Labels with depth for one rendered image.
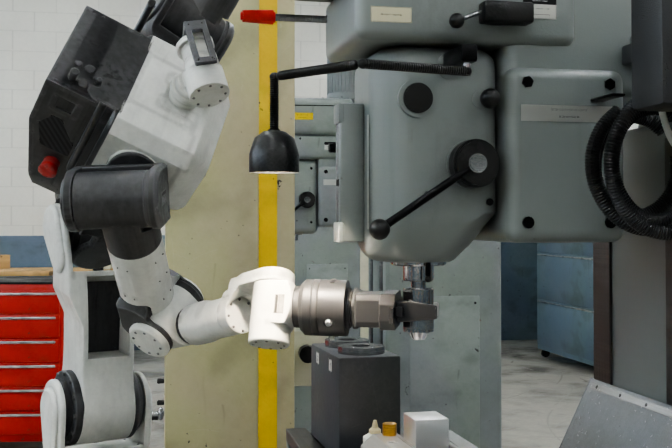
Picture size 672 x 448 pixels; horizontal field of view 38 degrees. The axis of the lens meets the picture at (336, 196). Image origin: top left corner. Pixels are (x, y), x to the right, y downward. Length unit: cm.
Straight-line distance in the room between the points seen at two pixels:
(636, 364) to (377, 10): 72
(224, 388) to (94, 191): 179
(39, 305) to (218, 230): 289
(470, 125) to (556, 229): 20
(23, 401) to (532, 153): 488
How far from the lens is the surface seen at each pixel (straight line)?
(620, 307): 172
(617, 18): 155
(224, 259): 319
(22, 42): 1067
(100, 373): 193
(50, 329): 596
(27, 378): 602
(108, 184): 152
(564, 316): 942
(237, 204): 319
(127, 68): 167
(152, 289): 165
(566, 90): 148
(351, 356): 183
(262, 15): 159
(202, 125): 166
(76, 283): 190
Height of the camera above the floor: 138
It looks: 1 degrees up
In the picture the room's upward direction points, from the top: straight up
